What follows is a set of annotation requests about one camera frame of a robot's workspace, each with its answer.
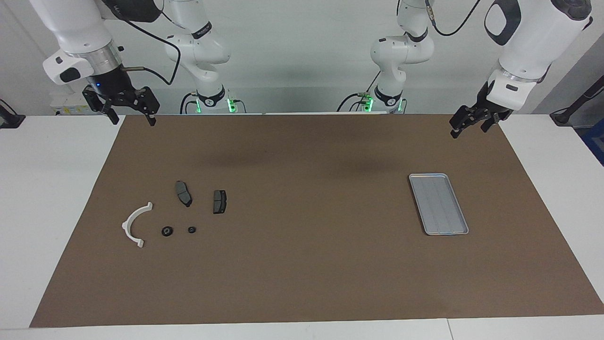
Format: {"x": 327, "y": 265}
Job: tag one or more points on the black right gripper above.
{"x": 114, "y": 87}

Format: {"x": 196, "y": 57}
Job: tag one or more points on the rectangular dark grey brake pad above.
{"x": 219, "y": 202}

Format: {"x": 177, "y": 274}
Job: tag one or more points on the silver metal tray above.
{"x": 448, "y": 222}

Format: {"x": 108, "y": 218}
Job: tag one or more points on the black table clamp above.
{"x": 9, "y": 120}

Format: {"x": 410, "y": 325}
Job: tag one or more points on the white box with yellow labels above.
{"x": 63, "y": 108}

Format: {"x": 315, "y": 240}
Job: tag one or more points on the black stand with pole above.
{"x": 561, "y": 115}

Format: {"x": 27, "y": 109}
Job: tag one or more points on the brown table mat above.
{"x": 302, "y": 264}

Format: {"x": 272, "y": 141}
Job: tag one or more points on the white curved plastic bracket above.
{"x": 125, "y": 226}

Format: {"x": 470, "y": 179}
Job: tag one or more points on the blue box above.
{"x": 595, "y": 141}

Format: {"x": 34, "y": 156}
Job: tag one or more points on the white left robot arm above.
{"x": 533, "y": 42}

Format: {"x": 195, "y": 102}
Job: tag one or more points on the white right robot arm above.
{"x": 78, "y": 28}

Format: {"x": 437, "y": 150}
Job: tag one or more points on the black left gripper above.
{"x": 486, "y": 113}

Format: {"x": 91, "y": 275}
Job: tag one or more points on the large black bearing gear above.
{"x": 167, "y": 231}

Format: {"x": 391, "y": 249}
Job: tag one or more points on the curved dark grey brake pad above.
{"x": 183, "y": 192}

